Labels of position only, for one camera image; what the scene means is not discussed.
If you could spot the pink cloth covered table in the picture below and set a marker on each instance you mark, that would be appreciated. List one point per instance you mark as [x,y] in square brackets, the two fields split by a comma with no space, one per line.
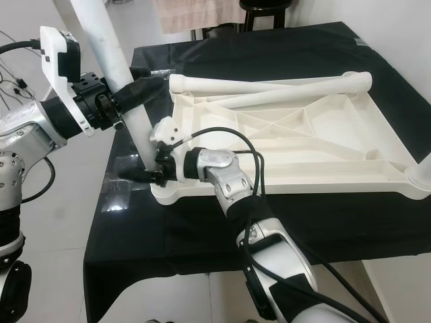
[195,15]

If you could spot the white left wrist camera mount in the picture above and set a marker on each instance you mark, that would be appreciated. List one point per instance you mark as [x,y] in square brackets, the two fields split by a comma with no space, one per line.
[50,57]

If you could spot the black wooden stool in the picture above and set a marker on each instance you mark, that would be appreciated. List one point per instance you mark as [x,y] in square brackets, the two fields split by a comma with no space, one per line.
[266,13]

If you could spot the large clear tape patch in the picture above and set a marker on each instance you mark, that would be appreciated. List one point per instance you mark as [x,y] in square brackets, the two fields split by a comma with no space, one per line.
[126,182]

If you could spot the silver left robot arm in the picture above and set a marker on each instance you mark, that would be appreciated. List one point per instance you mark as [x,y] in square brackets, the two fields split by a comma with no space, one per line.
[20,134]

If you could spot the black tablecloth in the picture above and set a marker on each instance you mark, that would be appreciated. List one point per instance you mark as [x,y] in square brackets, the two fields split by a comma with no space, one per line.
[175,256]

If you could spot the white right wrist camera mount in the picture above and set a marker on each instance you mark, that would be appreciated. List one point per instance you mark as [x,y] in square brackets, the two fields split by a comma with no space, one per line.
[165,128]

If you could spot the white plastic table top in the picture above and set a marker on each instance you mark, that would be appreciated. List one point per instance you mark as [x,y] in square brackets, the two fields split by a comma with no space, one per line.
[310,148]

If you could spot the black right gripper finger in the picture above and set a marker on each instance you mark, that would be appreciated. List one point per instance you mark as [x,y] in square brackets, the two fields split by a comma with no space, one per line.
[140,175]

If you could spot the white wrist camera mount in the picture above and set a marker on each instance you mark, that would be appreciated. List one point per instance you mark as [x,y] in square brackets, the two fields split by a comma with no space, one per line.
[165,128]
[50,57]

